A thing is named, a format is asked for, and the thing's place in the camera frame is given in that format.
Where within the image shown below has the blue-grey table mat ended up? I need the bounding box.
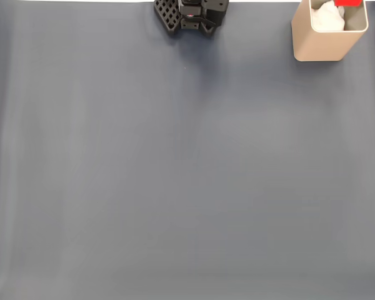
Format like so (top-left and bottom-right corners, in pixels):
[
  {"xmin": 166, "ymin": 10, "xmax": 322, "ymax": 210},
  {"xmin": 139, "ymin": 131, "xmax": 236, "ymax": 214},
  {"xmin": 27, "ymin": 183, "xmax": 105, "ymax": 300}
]
[{"xmin": 0, "ymin": 2, "xmax": 375, "ymax": 300}]

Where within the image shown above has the white crumpled paper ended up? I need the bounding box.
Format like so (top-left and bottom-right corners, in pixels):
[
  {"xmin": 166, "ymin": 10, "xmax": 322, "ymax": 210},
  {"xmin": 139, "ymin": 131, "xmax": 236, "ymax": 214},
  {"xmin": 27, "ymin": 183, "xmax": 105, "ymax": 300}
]
[{"xmin": 310, "ymin": 0, "xmax": 346, "ymax": 32}]

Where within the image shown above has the beige open box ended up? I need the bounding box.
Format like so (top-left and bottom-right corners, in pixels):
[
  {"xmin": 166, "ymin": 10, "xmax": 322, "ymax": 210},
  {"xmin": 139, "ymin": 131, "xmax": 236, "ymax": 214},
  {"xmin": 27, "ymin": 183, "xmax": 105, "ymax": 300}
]
[{"xmin": 291, "ymin": 0, "xmax": 370, "ymax": 63}]

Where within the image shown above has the red cube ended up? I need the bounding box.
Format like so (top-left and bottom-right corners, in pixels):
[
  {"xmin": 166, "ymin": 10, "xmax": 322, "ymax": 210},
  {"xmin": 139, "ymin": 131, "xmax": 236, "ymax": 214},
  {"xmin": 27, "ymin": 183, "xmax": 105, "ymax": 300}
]
[{"xmin": 334, "ymin": 0, "xmax": 363, "ymax": 8}]

